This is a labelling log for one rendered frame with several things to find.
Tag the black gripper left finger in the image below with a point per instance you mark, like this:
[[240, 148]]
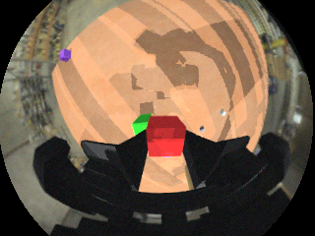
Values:
[[130, 156]]

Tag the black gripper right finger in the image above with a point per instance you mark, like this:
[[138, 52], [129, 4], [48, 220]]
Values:
[[203, 156]]

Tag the purple cube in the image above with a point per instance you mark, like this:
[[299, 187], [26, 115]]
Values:
[[65, 55]]

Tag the red block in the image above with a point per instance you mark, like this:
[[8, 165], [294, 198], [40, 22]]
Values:
[[165, 135]]

